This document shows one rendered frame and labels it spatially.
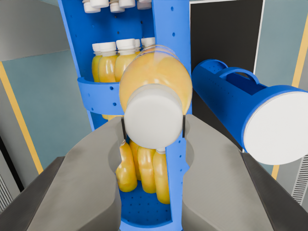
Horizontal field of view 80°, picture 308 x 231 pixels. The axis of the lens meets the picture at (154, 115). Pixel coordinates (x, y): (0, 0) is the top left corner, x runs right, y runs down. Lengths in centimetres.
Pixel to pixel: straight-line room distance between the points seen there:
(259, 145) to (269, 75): 122
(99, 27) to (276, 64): 158
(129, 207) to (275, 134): 56
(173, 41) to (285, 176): 233
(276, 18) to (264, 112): 125
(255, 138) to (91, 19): 63
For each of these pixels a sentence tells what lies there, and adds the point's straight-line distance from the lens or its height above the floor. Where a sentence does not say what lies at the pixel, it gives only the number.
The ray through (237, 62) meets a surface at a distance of 158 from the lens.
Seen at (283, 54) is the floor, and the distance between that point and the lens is 193.
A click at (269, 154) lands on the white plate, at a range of 79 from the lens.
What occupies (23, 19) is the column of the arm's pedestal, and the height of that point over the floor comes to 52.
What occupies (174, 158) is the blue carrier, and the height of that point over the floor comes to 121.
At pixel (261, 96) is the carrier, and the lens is 71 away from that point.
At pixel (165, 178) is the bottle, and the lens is 58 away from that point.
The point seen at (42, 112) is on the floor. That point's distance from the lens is 197.
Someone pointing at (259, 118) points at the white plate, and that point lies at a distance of 69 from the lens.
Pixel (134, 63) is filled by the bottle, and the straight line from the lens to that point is 17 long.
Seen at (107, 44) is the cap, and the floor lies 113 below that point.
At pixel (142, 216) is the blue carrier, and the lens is 69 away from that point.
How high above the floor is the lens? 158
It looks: 67 degrees down
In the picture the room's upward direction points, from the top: 177 degrees clockwise
